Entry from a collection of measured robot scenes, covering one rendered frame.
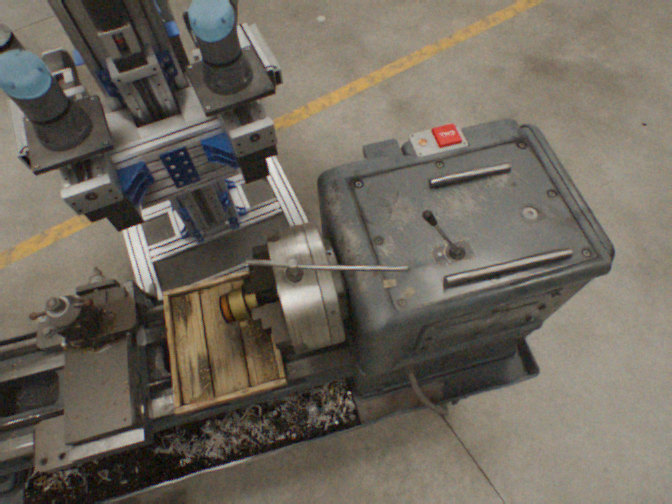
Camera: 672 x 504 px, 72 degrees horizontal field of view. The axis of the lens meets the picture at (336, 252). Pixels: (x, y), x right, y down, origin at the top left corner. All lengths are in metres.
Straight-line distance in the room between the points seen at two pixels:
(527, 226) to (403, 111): 2.02
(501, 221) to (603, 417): 1.49
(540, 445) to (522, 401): 0.19
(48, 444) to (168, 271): 1.07
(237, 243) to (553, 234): 1.55
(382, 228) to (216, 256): 1.35
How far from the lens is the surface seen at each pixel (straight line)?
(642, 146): 3.32
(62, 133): 1.50
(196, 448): 1.69
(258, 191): 2.43
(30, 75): 1.41
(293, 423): 1.58
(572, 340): 2.49
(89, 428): 1.35
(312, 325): 1.05
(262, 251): 1.10
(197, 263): 2.29
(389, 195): 1.10
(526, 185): 1.19
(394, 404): 1.65
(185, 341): 1.41
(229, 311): 1.16
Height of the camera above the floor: 2.16
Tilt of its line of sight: 62 degrees down
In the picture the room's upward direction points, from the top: 3 degrees counter-clockwise
